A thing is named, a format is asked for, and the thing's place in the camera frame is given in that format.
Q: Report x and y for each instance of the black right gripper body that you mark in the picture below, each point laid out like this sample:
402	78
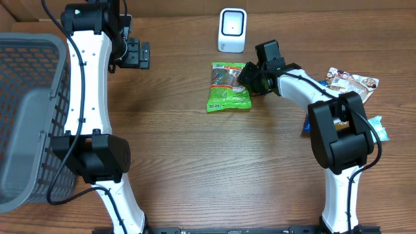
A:
251	78

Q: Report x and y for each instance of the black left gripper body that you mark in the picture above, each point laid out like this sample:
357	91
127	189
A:
132	56

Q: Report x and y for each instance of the green Haribo candy bag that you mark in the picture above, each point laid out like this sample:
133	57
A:
225	91

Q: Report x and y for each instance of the dark blue snack packet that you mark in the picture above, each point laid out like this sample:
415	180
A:
307	123

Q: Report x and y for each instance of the beige mushroom snack bag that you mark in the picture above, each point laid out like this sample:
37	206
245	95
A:
344	82

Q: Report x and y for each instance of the light blue snack packet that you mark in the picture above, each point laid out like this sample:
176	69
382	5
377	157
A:
376	123

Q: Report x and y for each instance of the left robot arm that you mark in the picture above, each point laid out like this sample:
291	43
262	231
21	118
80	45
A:
99	42

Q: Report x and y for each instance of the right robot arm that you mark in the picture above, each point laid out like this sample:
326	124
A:
343	141

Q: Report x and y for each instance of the white barcode scanner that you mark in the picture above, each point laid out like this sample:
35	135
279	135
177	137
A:
232	30

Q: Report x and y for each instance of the grey plastic shopping basket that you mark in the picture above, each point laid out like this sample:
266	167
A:
35	94

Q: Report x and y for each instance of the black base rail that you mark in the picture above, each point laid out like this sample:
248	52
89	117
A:
287	230

